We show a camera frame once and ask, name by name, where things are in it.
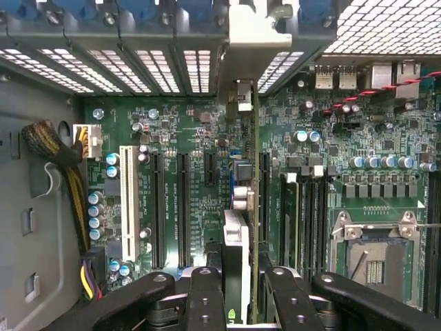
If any locking lever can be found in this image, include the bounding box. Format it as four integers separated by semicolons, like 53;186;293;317
351;250;369;281

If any CPU socket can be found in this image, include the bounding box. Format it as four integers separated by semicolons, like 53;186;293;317
329;210;423;311

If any black RAM slot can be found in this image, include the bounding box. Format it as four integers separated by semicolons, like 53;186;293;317
300;168;311;277
309;165;320;277
318;168;331;277
426;172;441;311

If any white expansion slot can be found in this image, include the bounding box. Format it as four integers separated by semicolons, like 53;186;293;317
119;144;139;263

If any long black expansion slot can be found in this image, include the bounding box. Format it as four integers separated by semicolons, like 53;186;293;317
258;150;274;242
150;150;167;270
176;150;192;268

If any green motherboard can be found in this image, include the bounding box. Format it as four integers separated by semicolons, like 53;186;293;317
82;61;441;313

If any short black expansion slot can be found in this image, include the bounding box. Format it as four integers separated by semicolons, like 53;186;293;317
204;150;218;188

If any white power connector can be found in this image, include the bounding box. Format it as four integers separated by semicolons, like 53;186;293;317
72;123;103;160

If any blue expansion slot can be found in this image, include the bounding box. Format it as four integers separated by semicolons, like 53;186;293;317
228;148;244;194

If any blue slot retention clip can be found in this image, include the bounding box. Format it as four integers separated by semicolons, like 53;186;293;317
298;0;336;23
13;0;48;21

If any yellow purple wire bundle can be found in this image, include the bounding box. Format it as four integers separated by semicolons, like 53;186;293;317
79;246;107;301

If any braided black yellow cable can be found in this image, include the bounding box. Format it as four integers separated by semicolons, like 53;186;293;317
21;119;91;258

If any red black twisted wire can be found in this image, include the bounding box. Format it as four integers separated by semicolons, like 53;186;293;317
322;70;441;117

